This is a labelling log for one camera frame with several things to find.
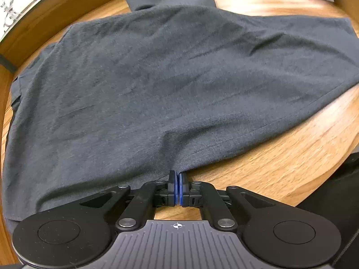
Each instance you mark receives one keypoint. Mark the striped glass desk partition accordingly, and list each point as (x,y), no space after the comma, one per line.
(16,5)

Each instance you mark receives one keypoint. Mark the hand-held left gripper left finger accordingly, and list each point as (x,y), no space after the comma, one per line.
(174,189)

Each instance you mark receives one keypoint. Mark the dark grey pants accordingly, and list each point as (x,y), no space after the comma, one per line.
(168,75)

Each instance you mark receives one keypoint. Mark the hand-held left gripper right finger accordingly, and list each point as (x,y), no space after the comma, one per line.
(182,189)

